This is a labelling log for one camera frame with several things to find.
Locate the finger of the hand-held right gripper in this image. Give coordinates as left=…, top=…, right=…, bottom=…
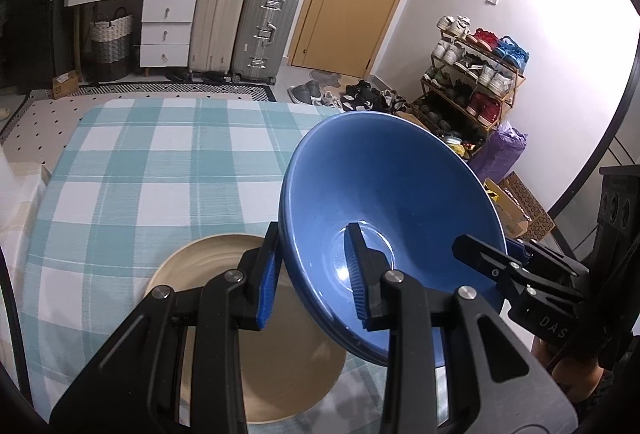
left=505, top=239, right=588, bottom=282
left=452, top=234, right=531, bottom=297

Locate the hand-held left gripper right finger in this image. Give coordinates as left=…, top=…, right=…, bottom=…
left=345, top=223, right=581, bottom=434

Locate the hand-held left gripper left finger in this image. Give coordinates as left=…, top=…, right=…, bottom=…
left=50, top=221, right=281, bottom=434

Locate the cream round plate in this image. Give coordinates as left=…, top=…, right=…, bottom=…
left=145, top=233, right=347, bottom=426

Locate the person's right hand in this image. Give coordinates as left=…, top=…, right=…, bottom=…
left=532, top=338, right=618, bottom=405

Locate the printed cardboard box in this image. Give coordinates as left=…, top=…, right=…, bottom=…
left=482, top=171, right=557, bottom=240

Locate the purple bag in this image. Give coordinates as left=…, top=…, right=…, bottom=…
left=470, top=121, right=528, bottom=182

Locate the teal checked tablecloth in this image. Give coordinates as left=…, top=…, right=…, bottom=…
left=0, top=97, right=451, bottom=434

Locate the wooden shoe rack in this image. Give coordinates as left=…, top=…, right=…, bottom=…
left=419, top=28, right=527, bottom=150

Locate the scattered shoes group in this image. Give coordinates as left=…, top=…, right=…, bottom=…
left=289, top=69, right=416, bottom=112

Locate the black and white zigzag rug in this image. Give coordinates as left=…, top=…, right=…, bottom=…
left=0, top=82, right=277, bottom=102

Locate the silver suitcase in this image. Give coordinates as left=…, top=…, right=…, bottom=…
left=231, top=0, right=301, bottom=85

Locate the beige suitcase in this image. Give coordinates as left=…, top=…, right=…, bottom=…
left=187, top=0, right=249, bottom=75

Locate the white dressing table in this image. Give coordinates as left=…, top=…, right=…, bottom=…
left=64, top=0, right=198, bottom=75

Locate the woven laundry basket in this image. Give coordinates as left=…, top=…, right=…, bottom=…
left=90, top=7, right=134, bottom=82

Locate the small cardboard box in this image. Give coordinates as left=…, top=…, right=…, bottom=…
left=52, top=70, right=80, bottom=98

